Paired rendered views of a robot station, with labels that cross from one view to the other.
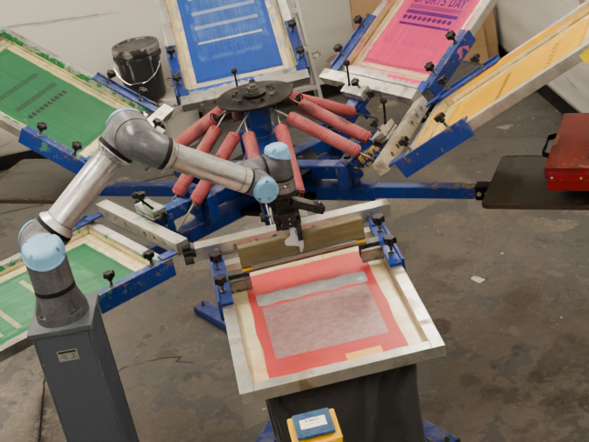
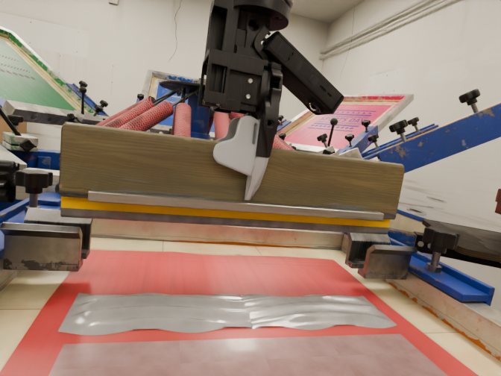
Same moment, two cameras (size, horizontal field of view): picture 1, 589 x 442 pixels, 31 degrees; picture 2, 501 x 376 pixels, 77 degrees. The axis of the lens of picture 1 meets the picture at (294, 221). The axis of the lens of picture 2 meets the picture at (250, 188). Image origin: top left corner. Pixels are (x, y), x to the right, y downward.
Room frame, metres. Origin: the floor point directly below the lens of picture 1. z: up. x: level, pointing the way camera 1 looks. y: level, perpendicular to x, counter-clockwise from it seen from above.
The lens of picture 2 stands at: (2.65, 0.07, 1.14)
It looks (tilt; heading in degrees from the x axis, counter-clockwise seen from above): 8 degrees down; 349
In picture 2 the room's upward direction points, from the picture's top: 8 degrees clockwise
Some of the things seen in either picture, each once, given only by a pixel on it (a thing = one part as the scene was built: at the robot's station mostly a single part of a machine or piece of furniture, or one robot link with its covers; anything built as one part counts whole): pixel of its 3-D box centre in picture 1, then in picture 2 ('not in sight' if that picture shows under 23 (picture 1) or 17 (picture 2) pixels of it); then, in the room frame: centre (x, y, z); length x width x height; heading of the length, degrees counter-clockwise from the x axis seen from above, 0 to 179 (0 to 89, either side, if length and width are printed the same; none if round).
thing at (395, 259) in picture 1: (386, 248); (391, 264); (3.10, -0.28, 0.98); 0.30 x 0.05 x 0.07; 4
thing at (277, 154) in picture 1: (278, 162); not in sight; (3.02, 0.01, 1.39); 0.09 x 0.08 x 0.11; 106
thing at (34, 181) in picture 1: (128, 187); not in sight; (4.18, 0.66, 0.91); 1.34 x 0.40 x 0.08; 64
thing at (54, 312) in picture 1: (58, 298); not in sight; (2.69, 0.70, 1.25); 0.15 x 0.15 x 0.10
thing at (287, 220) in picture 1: (285, 208); (244, 62); (3.02, 0.02, 1.23); 0.09 x 0.08 x 0.12; 94
